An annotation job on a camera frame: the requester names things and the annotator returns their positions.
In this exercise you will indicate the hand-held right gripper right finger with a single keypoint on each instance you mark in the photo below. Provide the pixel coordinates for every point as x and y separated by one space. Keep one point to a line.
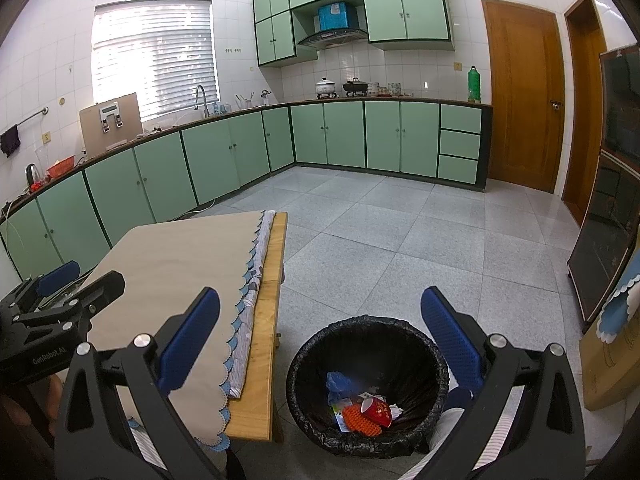
452 340

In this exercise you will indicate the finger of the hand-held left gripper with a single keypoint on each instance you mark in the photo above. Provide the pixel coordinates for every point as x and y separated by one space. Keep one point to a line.
57 277
105 287

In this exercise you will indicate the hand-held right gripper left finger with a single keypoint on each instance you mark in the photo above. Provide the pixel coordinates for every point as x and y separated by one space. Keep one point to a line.
190 340

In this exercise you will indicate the white tissue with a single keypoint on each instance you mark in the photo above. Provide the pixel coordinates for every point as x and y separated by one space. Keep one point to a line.
395 410

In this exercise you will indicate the orange foam net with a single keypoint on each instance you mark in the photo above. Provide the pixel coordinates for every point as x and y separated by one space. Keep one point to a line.
357 417

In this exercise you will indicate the black bag-lined trash bin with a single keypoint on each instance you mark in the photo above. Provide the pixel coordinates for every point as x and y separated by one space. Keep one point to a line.
320 360

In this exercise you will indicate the person's left hand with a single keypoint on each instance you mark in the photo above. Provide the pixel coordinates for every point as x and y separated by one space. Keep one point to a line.
15 412

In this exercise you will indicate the striped floral cloth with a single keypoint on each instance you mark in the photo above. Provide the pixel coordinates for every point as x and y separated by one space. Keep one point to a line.
250 345

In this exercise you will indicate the wooden table with beige cloth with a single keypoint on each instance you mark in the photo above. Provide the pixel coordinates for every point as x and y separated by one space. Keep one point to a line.
175 260

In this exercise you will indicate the white striped cloth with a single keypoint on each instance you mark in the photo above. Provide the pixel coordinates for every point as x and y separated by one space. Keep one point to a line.
450 435

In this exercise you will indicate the steel electric kettle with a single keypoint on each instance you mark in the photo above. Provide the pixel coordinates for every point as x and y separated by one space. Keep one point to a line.
32 175

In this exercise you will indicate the red basin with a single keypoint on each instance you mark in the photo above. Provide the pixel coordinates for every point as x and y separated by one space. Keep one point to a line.
61 166

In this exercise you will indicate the dark towel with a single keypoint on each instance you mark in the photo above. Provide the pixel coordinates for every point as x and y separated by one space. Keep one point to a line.
9 141

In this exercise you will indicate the brown board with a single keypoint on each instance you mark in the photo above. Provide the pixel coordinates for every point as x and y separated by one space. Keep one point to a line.
90 130

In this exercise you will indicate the cardboard box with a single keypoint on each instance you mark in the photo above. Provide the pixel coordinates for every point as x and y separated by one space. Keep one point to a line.
610 375

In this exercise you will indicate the metal towel bar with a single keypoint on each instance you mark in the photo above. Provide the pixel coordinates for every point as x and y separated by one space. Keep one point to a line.
30 117

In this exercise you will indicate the blue white scalloped cloth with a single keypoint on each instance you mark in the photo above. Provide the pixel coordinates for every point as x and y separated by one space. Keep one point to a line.
622 315

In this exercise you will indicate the black glass cabinet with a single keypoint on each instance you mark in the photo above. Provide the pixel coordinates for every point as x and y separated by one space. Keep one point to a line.
605 240

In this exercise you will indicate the kitchen faucet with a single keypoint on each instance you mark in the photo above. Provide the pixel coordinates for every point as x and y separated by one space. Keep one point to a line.
201 92

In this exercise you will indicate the utensil holder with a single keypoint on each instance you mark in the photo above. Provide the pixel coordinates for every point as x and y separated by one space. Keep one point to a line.
244 102

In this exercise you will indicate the green base cabinets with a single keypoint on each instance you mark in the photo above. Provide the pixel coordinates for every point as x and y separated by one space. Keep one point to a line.
345 132

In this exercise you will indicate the white window blinds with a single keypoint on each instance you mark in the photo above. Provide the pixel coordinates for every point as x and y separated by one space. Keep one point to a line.
155 55

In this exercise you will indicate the plain wooden door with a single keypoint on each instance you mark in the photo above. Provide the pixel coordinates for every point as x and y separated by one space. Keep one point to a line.
582 120

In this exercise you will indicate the green bottle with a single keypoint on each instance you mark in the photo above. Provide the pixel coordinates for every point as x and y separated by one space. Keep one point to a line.
474 85

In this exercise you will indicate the small patterned jar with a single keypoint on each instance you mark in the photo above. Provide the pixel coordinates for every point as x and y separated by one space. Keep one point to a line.
394 89

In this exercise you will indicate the black wok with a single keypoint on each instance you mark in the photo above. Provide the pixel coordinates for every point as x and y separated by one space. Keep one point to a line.
356 87

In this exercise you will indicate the white cooking pot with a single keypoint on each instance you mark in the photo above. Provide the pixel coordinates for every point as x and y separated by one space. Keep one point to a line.
325 87

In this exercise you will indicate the range hood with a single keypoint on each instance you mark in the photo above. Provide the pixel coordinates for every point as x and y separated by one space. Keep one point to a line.
332 37

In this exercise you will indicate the blue box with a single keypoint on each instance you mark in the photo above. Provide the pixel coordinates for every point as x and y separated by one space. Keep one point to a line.
336 16

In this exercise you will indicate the green wall cabinets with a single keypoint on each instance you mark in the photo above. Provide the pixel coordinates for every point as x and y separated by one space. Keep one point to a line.
405 10

